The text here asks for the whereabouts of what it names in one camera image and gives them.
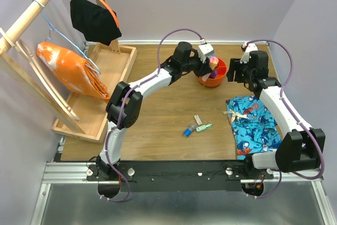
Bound purple cap black highlighter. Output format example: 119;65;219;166
210;70;218;79

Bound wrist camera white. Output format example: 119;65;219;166
240;42;258;64
197;43;214;62

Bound yellow cap pink highlighter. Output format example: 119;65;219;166
202;60;219;82

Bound wooden clothes rack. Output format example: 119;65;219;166
1;0;119;134

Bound small beige eraser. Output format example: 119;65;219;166
194;115;203;125

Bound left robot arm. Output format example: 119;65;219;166
96;42;214;180

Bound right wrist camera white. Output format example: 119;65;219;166
240;42;258;64

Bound blue wire hanger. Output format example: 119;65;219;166
41;12;101;74

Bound orange tie-dye cloth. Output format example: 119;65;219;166
36;42;110;102

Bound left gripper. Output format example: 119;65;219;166
180;51;213;77

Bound pink cap glue stick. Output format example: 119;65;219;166
210;56;219;63

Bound blue cap grey glue stick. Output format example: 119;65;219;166
183;124;196;138

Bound orange round organizer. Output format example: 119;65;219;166
198;58;227;87

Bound green highlighter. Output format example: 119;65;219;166
195;123;213;133

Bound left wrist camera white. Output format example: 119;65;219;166
197;43;214;62

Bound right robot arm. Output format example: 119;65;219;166
226;50;325;179

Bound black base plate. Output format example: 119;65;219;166
86;159;273;198

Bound wooden tray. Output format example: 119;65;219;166
51;41;138;144

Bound black cloth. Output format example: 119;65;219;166
70;0;122;46

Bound blue shark print shorts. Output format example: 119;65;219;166
224;95;282;160

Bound aluminium rail frame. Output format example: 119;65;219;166
32;162;336;224

